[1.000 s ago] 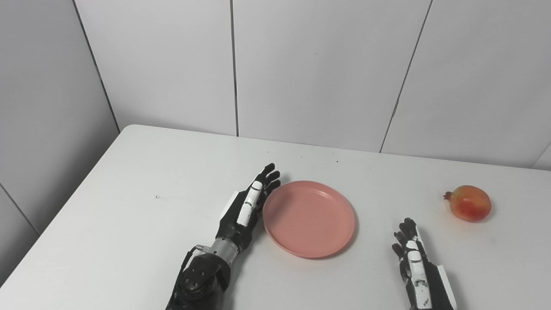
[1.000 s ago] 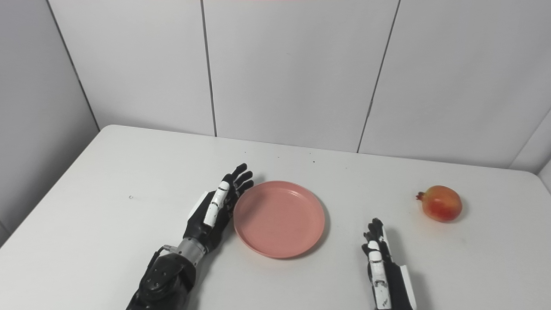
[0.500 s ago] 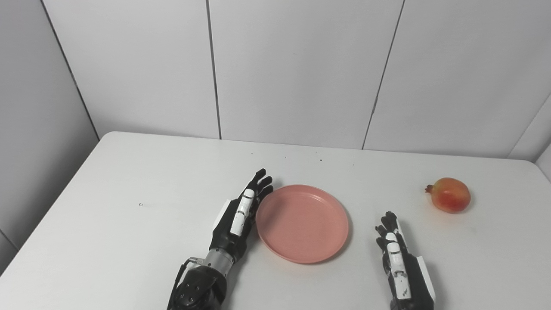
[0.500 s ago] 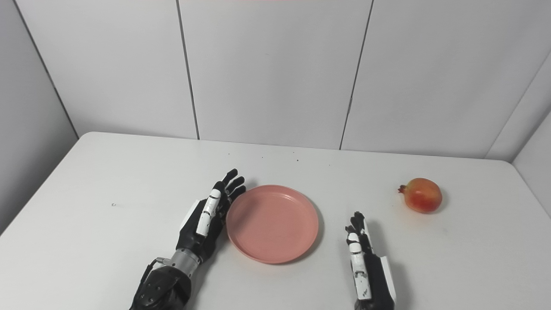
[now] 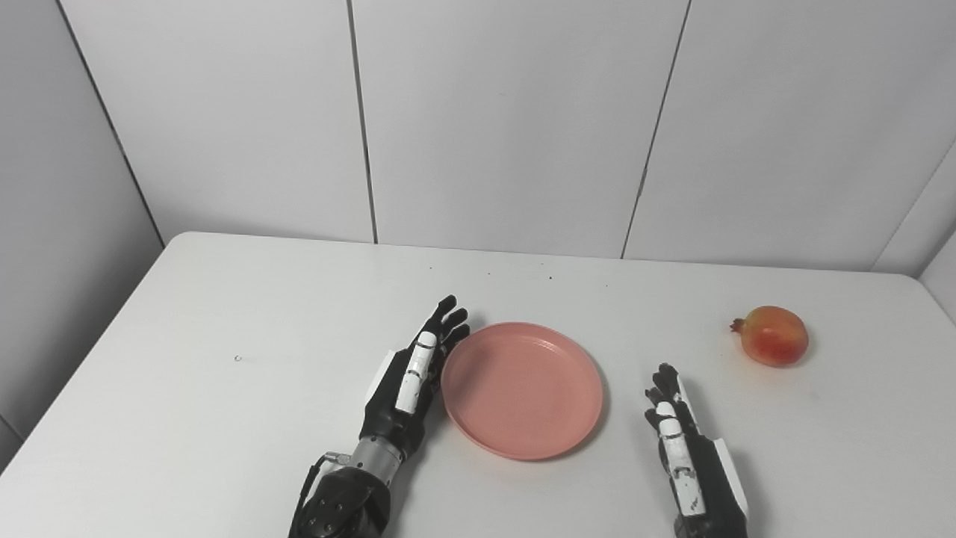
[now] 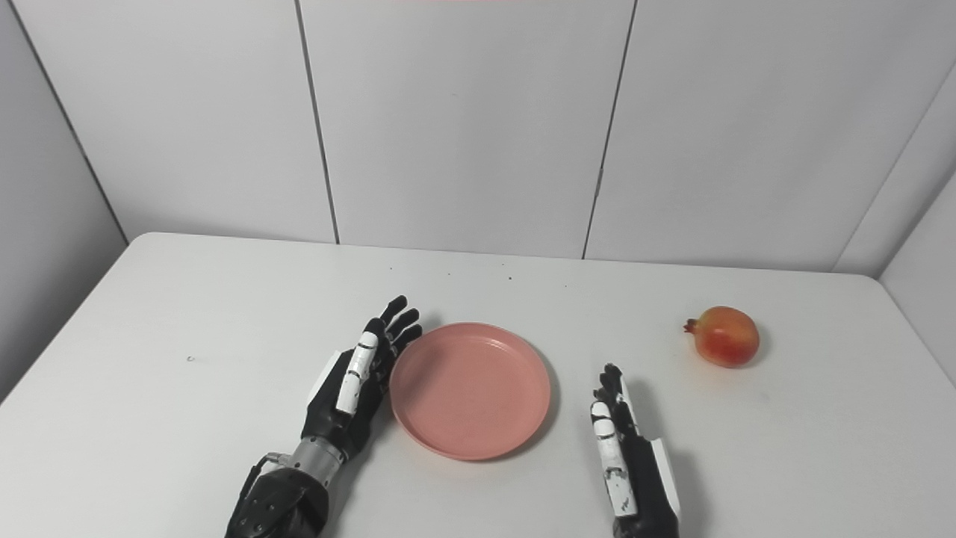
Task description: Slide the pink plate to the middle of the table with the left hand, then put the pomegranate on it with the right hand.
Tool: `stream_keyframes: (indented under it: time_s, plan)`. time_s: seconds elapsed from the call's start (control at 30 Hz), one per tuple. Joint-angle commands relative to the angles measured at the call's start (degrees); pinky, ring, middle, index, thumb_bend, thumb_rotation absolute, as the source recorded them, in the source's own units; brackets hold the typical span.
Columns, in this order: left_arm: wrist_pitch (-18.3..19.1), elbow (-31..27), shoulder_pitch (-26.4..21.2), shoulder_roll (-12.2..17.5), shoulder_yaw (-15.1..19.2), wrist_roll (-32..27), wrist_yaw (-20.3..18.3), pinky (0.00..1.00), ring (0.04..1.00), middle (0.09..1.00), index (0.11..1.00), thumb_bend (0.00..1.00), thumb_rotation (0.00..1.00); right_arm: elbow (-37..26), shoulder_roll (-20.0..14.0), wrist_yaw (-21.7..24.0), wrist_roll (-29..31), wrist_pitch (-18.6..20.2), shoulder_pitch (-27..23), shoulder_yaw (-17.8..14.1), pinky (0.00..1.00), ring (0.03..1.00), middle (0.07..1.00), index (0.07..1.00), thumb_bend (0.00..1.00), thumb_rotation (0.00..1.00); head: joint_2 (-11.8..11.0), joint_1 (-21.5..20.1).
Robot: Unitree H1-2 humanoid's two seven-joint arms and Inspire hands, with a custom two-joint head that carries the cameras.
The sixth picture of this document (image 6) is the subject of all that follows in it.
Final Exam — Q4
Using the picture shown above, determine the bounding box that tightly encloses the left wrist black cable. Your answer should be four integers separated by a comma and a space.
238, 452, 294, 510

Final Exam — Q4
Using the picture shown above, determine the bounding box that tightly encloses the red yellow pomegranate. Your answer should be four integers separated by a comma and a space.
683, 306, 761, 368

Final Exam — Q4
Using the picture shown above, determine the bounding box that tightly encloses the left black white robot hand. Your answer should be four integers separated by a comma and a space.
300, 295, 423, 458

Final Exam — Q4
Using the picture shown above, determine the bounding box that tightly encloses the pink round plate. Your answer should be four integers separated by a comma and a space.
388, 322, 552, 461

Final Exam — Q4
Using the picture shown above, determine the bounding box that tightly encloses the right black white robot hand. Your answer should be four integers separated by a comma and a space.
590, 363, 682, 538

